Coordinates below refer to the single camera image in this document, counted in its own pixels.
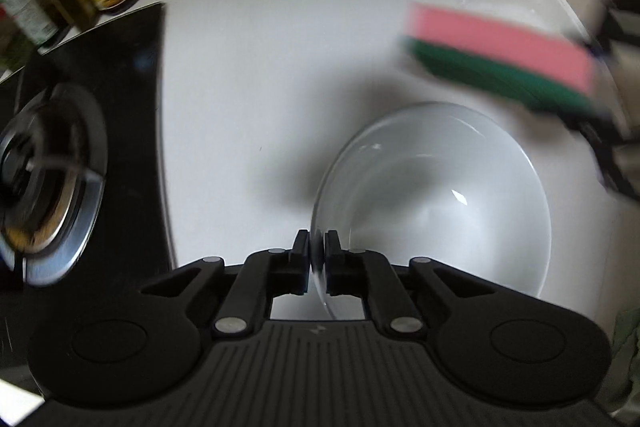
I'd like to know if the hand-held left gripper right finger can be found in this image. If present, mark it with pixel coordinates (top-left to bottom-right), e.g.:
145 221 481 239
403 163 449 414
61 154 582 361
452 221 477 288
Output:
324 230 496 341

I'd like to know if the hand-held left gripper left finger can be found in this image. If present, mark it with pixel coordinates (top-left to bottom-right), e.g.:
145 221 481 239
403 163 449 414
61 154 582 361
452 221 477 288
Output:
140 229 310 341

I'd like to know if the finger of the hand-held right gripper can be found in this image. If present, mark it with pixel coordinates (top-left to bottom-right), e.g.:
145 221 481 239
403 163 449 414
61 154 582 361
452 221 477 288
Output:
564 107 640 200
589 0 640 60

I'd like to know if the white ceramic bowl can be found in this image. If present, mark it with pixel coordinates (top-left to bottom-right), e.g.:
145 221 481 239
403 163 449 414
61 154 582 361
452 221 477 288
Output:
310 102 554 323

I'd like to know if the pink and green sponge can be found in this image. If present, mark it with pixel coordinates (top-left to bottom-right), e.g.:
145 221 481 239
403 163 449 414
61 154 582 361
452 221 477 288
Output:
397 2 615 118

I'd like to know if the black glass cooktop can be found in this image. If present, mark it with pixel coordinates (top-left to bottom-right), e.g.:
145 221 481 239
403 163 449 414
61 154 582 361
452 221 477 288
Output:
0 2 177 390

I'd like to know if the gas burner with grate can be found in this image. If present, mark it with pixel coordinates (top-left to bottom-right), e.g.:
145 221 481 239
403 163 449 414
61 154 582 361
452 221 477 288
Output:
0 84 109 286

